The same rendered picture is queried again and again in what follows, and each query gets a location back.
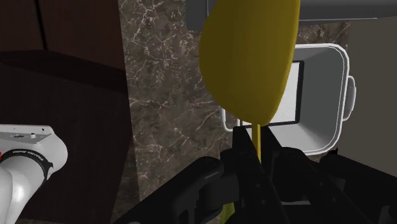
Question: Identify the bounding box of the dark brown cabinet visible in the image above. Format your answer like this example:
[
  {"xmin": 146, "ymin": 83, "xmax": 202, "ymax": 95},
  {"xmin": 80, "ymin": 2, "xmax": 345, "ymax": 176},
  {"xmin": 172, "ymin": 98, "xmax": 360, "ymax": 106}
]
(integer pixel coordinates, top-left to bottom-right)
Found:
[{"xmin": 0, "ymin": 0, "xmax": 125, "ymax": 71}]

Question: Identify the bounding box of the yellow spatula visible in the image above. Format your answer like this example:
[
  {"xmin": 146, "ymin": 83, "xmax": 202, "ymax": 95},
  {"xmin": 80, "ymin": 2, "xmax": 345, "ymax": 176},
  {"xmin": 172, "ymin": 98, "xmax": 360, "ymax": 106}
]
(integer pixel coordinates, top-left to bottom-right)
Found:
[{"xmin": 198, "ymin": 0, "xmax": 301, "ymax": 224}]

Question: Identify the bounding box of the white tub with handles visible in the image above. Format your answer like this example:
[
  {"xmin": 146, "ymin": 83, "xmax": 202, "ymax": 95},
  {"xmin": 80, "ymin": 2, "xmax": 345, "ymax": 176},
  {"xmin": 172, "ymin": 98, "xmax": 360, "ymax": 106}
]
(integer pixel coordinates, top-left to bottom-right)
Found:
[{"xmin": 219, "ymin": 43, "xmax": 357, "ymax": 156}]

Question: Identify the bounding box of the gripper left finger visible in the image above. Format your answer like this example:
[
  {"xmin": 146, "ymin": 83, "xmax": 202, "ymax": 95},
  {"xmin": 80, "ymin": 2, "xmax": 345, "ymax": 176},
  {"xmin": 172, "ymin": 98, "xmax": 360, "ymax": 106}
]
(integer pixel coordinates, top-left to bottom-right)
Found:
[{"xmin": 114, "ymin": 125, "xmax": 290, "ymax": 224}]

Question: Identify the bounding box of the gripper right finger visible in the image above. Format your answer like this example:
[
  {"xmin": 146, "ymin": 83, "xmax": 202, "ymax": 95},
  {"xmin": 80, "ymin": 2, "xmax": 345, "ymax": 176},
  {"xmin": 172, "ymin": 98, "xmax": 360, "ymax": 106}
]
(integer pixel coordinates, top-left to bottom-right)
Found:
[{"xmin": 261, "ymin": 126, "xmax": 397, "ymax": 224}]

